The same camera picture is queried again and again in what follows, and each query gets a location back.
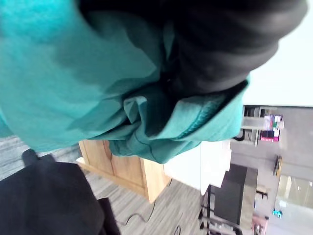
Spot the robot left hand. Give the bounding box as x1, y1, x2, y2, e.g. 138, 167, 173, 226
77, 0, 309, 95

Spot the teal green cloth garment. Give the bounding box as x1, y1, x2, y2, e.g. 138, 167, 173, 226
0, 0, 251, 165

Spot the black fabric laundry bag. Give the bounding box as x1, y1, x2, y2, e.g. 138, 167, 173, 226
0, 148, 121, 235

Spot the grey shelf unit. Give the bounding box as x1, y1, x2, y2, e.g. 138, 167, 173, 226
233, 104, 286, 147

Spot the magenta box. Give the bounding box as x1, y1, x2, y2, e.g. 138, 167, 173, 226
260, 130, 280, 142

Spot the white panel board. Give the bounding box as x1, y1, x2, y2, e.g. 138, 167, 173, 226
163, 139, 232, 196

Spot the light wooden cabinet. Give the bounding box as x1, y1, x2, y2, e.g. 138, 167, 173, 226
77, 139, 172, 204

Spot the black metal rack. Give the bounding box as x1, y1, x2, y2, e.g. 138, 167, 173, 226
198, 183, 243, 235

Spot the black floor cable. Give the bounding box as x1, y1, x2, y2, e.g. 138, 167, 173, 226
119, 200, 181, 235

